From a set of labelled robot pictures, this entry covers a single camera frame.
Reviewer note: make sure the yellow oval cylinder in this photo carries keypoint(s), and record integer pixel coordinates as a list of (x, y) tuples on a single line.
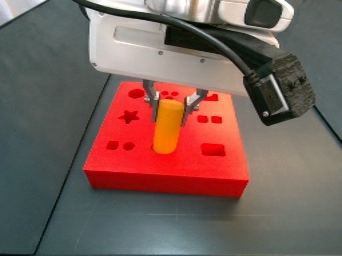
[(167, 127)]

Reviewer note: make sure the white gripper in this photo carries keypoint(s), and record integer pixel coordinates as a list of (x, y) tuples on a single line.
[(127, 47)]

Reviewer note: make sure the red foam shape board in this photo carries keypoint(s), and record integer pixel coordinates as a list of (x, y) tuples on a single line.
[(202, 162)]

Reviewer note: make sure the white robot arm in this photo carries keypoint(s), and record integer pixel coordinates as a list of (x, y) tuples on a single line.
[(210, 44)]

